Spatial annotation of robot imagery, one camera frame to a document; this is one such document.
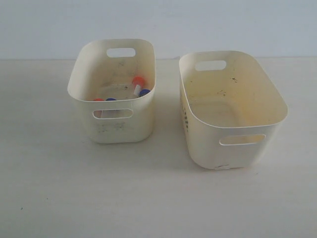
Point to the cream plastic bin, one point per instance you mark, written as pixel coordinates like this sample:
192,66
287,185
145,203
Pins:
231,109
105,69

